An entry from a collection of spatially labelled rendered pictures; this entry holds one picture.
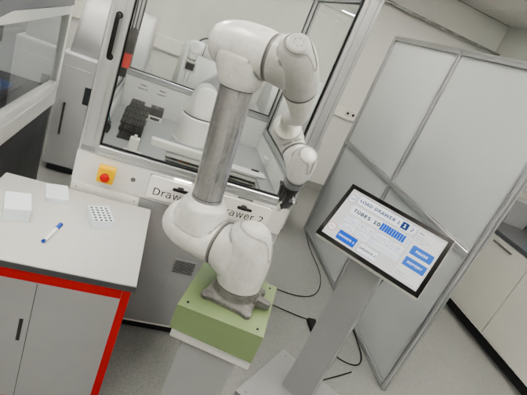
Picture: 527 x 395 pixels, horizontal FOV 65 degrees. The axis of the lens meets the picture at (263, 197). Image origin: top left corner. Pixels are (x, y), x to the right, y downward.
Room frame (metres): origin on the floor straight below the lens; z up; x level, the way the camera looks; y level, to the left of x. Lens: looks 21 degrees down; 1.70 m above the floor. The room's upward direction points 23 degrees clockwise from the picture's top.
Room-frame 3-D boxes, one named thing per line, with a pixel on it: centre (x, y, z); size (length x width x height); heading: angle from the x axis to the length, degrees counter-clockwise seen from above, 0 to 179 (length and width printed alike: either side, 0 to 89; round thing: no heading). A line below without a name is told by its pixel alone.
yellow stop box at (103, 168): (1.65, 0.68, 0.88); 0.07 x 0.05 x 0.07; 108
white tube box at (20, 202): (1.30, 0.83, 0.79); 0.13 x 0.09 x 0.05; 36
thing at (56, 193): (1.52, 0.81, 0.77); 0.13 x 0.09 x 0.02; 34
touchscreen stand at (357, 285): (1.77, -0.57, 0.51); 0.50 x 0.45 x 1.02; 154
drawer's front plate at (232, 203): (1.87, 0.07, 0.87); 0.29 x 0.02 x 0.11; 108
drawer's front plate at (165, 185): (1.77, 0.37, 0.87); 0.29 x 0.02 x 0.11; 108
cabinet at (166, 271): (2.24, 0.48, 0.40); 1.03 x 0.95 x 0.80; 108
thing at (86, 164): (2.24, 0.49, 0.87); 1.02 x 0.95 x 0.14; 108
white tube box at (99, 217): (1.47, 0.58, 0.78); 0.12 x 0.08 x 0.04; 41
